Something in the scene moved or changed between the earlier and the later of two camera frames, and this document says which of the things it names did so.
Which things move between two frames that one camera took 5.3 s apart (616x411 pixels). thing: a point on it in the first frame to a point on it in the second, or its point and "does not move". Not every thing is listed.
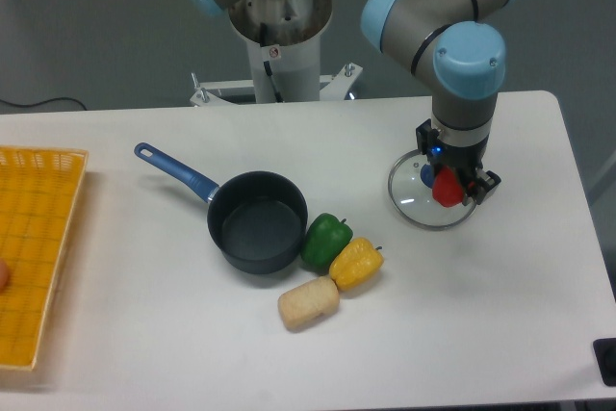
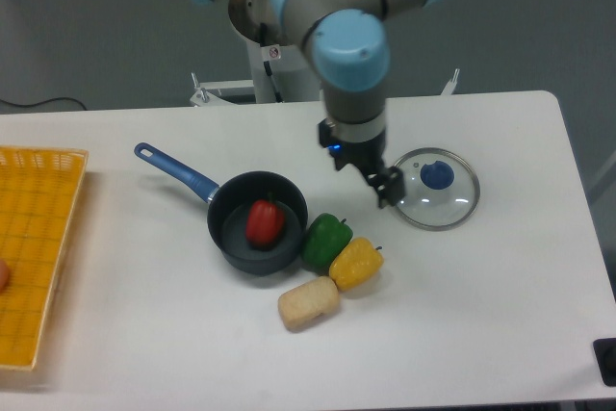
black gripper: [467, 159] to [389, 184]
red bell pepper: [448, 188] to [265, 223]
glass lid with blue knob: [411, 191] does not move
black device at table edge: [604, 350] does not move
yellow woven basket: [39, 189] does not move
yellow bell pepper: [356, 264] does not move
